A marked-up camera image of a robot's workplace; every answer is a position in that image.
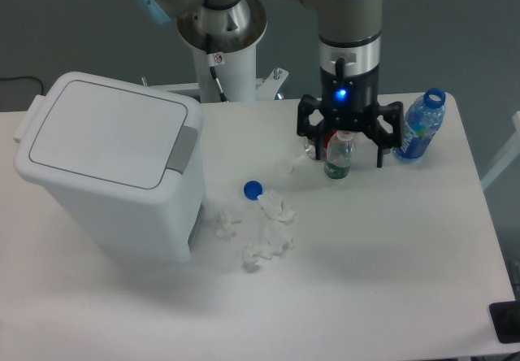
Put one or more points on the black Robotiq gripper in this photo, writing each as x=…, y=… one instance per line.
x=350, y=103

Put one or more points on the white trash can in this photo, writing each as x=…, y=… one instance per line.
x=123, y=160

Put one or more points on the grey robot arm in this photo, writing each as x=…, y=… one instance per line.
x=223, y=35

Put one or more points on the crushed red soda can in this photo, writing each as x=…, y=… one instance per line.
x=310, y=148

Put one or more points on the crumpled tissue near can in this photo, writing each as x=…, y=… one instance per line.
x=227, y=225

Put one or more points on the clear green-label bottle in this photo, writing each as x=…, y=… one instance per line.
x=339, y=155

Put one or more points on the blue plastic bottle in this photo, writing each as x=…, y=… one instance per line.
x=422, y=121

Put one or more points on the crumpled tissue upper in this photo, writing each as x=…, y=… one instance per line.
x=275, y=207

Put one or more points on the blue bottle cap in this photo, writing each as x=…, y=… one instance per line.
x=252, y=189

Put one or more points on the crumpled tissue lower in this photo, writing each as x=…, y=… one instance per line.
x=273, y=241

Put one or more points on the black device at edge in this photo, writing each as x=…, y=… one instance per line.
x=505, y=318

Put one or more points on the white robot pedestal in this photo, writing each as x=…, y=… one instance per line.
x=230, y=77

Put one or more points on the white frame at right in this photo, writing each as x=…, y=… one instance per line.
x=504, y=157

